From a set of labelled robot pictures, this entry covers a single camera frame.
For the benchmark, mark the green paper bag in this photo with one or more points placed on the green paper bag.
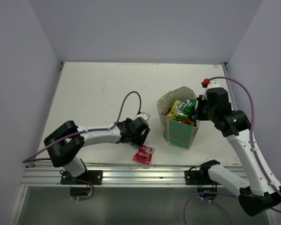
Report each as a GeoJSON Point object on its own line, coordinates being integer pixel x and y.
{"type": "Point", "coordinates": [176, 133]}

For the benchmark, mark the small pink snack packet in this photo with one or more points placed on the small pink snack packet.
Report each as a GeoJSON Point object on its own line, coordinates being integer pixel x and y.
{"type": "Point", "coordinates": [144, 155]}

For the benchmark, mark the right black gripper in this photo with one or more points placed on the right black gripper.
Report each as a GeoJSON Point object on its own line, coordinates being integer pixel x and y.
{"type": "Point", "coordinates": [201, 101]}

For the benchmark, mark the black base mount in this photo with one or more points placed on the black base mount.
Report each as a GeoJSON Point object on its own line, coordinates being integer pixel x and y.
{"type": "Point", "coordinates": [198, 176]}
{"type": "Point", "coordinates": [92, 176]}

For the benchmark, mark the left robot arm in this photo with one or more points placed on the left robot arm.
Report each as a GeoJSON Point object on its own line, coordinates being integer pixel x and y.
{"type": "Point", "coordinates": [65, 142]}

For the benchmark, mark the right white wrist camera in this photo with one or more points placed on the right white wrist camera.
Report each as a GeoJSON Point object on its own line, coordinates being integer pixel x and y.
{"type": "Point", "coordinates": [208, 84]}

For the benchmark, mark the blue snack bag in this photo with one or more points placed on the blue snack bag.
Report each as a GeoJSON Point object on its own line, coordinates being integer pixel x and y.
{"type": "Point", "coordinates": [193, 116]}

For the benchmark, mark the aluminium mounting rail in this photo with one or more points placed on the aluminium mounting rail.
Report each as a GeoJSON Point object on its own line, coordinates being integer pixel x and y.
{"type": "Point", "coordinates": [153, 176]}

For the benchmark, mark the orange candy bag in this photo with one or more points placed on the orange candy bag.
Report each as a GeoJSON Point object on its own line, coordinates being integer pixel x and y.
{"type": "Point", "coordinates": [188, 121]}

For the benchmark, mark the green Fox's candy bag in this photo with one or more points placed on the green Fox's candy bag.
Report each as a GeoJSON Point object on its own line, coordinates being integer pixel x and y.
{"type": "Point", "coordinates": [181, 110]}

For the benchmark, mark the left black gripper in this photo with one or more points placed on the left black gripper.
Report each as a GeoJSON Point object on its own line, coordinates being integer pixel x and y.
{"type": "Point", "coordinates": [139, 139]}

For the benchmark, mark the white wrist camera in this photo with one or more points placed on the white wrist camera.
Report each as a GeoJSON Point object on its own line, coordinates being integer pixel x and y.
{"type": "Point", "coordinates": [208, 84]}
{"type": "Point", "coordinates": [143, 115]}

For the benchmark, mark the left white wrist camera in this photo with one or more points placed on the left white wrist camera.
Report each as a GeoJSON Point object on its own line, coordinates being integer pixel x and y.
{"type": "Point", "coordinates": [143, 115]}

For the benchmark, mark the small grey snack packet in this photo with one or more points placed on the small grey snack packet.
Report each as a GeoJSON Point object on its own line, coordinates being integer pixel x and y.
{"type": "Point", "coordinates": [135, 147]}

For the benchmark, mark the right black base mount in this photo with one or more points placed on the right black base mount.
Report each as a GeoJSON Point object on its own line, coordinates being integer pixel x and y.
{"type": "Point", "coordinates": [198, 176]}

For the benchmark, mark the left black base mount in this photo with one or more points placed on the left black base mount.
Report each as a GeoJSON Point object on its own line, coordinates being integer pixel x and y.
{"type": "Point", "coordinates": [92, 176]}

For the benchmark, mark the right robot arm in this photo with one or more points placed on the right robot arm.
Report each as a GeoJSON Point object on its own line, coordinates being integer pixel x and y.
{"type": "Point", "coordinates": [261, 190]}

